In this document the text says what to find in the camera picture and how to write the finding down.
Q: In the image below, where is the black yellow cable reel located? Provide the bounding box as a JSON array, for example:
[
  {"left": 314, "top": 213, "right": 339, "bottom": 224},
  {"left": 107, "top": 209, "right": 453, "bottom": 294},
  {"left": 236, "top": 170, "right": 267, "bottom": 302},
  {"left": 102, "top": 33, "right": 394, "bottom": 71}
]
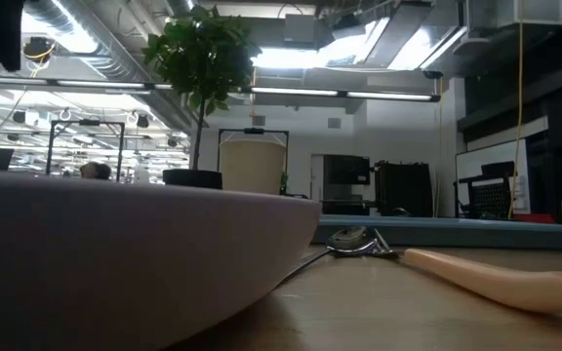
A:
[{"left": 21, "top": 35, "right": 59, "bottom": 63}]

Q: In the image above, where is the red flat object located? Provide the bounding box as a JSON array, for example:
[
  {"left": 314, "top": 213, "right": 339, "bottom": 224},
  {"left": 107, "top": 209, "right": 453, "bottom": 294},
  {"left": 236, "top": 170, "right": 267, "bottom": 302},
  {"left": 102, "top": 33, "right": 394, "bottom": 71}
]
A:
[{"left": 511, "top": 212, "right": 556, "bottom": 225}]

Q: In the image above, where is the black cabinet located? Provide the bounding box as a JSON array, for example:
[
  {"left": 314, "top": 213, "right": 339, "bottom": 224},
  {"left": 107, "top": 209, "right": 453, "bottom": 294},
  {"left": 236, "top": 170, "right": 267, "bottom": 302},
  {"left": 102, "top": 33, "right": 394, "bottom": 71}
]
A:
[{"left": 375, "top": 160, "right": 434, "bottom": 218}]

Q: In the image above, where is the person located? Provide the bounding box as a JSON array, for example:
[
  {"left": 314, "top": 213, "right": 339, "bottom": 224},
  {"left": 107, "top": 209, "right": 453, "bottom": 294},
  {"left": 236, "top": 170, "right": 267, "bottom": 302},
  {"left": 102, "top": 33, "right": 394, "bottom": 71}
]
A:
[{"left": 79, "top": 161, "right": 113, "bottom": 181}]

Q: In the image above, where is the whiteboard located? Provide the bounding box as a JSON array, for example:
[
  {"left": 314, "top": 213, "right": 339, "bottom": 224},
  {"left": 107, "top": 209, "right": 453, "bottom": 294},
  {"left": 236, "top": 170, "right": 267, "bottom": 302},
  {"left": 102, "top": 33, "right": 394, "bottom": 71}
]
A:
[{"left": 455, "top": 138, "right": 532, "bottom": 215}]

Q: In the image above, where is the silver ventilation duct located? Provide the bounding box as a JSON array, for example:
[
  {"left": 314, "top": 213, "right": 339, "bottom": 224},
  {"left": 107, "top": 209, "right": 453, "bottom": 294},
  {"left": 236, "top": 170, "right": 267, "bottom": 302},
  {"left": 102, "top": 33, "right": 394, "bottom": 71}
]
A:
[{"left": 21, "top": 0, "right": 199, "bottom": 134}]

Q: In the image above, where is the black mesh cart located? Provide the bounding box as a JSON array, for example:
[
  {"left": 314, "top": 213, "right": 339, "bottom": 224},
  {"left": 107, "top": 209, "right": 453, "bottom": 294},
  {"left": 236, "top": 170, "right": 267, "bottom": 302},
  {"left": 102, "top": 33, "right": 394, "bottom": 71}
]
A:
[{"left": 453, "top": 161, "right": 517, "bottom": 219}]

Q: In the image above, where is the black ceiling light rail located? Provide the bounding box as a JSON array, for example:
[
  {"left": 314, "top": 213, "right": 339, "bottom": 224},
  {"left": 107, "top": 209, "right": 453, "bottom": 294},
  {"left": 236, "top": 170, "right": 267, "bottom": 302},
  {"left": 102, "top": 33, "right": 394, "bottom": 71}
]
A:
[{"left": 0, "top": 75, "right": 442, "bottom": 102}]

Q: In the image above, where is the black frame with camera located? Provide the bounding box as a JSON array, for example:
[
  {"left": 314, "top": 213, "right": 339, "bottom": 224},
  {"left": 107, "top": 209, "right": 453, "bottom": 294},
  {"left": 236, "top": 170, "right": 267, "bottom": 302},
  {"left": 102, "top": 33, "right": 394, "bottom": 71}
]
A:
[{"left": 217, "top": 127, "right": 291, "bottom": 196}]

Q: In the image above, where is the fork with beige handle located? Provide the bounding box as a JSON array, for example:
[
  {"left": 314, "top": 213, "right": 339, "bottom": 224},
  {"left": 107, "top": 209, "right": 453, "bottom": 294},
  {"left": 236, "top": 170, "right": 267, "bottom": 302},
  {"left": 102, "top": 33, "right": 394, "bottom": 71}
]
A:
[{"left": 372, "top": 227, "right": 562, "bottom": 315}]

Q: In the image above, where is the blue plastic tray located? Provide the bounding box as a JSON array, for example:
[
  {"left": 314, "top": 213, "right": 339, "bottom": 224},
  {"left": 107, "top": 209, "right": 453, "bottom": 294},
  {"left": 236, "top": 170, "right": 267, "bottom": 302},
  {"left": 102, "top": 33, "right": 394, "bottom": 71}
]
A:
[{"left": 311, "top": 214, "right": 562, "bottom": 251}]

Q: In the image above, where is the beige ribbed paper cup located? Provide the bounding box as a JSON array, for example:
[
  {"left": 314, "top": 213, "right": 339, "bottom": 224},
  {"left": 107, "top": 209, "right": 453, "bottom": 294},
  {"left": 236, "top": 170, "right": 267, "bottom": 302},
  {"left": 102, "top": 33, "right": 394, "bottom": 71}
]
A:
[{"left": 219, "top": 138, "right": 288, "bottom": 196}]

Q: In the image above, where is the black plant pot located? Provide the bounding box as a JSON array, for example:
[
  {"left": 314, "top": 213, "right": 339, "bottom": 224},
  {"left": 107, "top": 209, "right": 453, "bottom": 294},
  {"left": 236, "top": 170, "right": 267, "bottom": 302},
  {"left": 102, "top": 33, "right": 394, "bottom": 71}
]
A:
[{"left": 162, "top": 168, "right": 223, "bottom": 191}]

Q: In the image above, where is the green leafy small tree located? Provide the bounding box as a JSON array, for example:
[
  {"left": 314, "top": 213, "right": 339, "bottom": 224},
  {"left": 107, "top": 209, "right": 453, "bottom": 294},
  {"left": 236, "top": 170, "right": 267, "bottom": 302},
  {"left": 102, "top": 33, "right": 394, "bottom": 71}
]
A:
[{"left": 141, "top": 4, "right": 262, "bottom": 172}]

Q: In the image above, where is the black metal frame stand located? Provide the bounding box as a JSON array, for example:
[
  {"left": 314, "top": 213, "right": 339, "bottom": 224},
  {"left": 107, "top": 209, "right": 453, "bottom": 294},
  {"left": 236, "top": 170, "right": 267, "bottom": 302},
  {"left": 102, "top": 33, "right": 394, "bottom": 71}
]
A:
[{"left": 45, "top": 119, "right": 126, "bottom": 182}]

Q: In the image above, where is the lavender plastic plate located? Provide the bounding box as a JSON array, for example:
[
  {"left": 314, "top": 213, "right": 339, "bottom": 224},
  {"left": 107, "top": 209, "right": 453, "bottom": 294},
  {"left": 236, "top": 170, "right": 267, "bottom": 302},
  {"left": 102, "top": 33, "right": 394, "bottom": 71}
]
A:
[{"left": 0, "top": 168, "right": 322, "bottom": 351}]

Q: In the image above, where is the metal spoon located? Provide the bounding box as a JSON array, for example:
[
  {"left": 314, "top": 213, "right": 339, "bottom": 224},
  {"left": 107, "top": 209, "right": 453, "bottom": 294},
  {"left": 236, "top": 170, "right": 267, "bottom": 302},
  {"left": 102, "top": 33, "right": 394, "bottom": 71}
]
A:
[{"left": 274, "top": 225, "right": 379, "bottom": 289}]

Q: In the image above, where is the black monitor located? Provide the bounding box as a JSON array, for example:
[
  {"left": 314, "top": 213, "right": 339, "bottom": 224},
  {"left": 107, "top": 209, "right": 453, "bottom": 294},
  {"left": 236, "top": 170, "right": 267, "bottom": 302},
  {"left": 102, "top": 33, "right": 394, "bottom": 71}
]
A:
[{"left": 323, "top": 154, "right": 372, "bottom": 186}]

